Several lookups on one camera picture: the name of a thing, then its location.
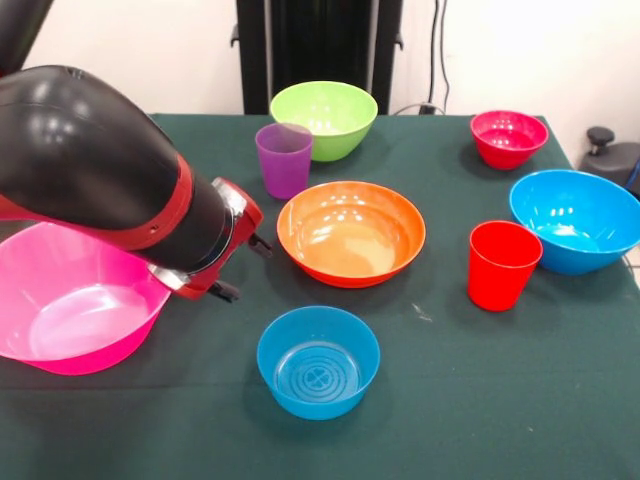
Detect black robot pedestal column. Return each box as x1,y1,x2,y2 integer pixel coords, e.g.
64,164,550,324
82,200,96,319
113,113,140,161
230,0,404,116

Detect dark green tablecloth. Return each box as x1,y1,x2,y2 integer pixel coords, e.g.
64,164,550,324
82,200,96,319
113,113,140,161
0,112,640,480

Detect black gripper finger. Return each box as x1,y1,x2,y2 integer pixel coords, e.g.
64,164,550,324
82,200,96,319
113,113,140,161
208,280,242,304
247,232,274,259

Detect small red bowl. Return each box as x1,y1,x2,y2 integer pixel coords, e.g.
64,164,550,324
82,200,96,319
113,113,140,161
469,110,550,171

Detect red cup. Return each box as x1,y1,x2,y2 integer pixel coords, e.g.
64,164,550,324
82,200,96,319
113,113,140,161
467,220,544,313

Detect large blue bowl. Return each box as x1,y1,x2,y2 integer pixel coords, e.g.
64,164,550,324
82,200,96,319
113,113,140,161
508,169,640,277

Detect black pedestal foot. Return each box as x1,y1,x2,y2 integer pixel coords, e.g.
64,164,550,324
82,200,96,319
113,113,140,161
579,126,640,196

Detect purple cup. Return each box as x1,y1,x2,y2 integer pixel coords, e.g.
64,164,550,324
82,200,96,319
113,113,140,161
254,122,315,201

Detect large pink bowl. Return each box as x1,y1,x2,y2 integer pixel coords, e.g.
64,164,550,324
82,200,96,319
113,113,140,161
0,221,174,377

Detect orange bowl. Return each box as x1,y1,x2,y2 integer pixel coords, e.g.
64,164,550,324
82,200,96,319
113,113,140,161
276,180,428,289

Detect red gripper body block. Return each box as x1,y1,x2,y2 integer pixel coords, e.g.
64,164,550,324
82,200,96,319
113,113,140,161
173,198,265,302

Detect medium blue bowl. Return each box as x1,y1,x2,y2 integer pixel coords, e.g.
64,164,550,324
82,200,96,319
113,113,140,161
256,305,382,421

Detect green bowl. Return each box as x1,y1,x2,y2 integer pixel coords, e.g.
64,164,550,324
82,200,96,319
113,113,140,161
269,80,380,163

